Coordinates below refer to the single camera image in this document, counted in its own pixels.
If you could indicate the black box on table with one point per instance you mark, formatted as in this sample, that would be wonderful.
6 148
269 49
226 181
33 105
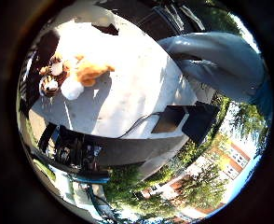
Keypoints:
199 121

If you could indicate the orange fox plush toy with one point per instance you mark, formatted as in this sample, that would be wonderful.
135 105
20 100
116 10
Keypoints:
87 73

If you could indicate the black metal mesh bench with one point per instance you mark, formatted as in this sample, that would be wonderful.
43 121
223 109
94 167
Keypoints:
149 28

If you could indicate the striped tiger plush toy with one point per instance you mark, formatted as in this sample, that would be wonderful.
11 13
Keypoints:
50 84

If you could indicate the red brick building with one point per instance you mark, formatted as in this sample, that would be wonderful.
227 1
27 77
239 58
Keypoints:
211 168

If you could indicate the person in jeans, blue shirt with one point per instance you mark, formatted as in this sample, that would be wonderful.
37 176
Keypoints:
217 65

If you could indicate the black slotted plastic basket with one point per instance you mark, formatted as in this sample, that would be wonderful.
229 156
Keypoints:
30 87

